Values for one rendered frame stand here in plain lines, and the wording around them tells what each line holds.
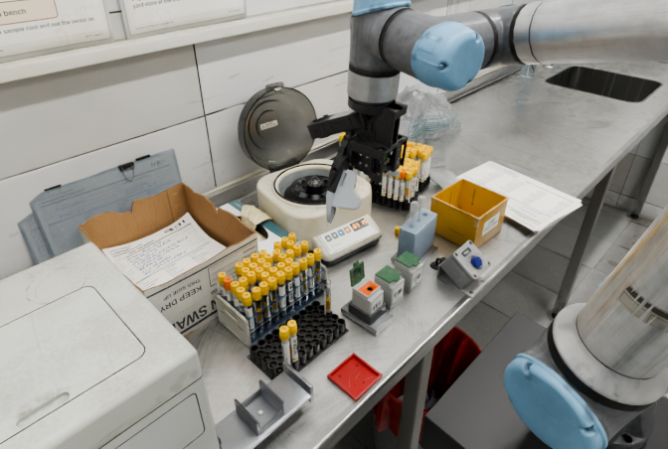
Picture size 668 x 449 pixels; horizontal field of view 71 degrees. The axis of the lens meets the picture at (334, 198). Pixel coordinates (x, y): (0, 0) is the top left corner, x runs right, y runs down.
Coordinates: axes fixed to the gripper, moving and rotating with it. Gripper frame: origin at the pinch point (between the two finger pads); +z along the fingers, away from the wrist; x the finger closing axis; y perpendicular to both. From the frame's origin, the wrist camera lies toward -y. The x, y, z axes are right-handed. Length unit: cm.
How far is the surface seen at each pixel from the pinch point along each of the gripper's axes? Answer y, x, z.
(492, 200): 12.6, 44.5, 17.6
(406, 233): 3.2, 17.7, 16.4
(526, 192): 16, 64, 24
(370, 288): 5.4, 0.4, 18.0
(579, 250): 33, 121, 74
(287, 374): 4.2, -21.9, 21.2
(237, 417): 3.1, -32.2, 21.1
